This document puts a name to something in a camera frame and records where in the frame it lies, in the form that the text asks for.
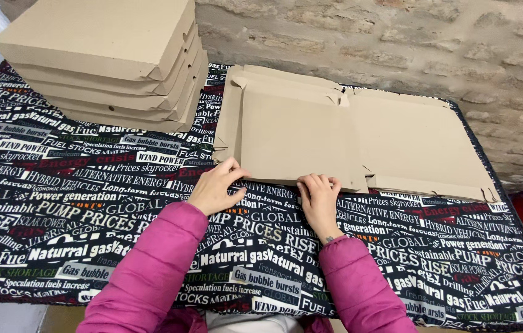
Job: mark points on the person's left hand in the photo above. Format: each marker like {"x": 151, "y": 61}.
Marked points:
{"x": 213, "y": 187}

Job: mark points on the person's right hand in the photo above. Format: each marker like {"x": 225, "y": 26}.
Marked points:
{"x": 321, "y": 208}

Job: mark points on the person's torso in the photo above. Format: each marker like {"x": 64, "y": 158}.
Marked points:
{"x": 252, "y": 323}

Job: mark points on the black printed tablecloth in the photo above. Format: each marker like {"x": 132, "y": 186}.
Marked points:
{"x": 81, "y": 222}

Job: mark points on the pile of unfolded cardboard sheets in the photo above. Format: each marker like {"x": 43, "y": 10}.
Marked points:
{"x": 224, "y": 115}

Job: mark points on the folded cardboard pizza box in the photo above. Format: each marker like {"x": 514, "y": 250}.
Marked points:
{"x": 81, "y": 79}
{"x": 95, "y": 98}
{"x": 95, "y": 32}
{"x": 118, "y": 123}
{"x": 95, "y": 110}

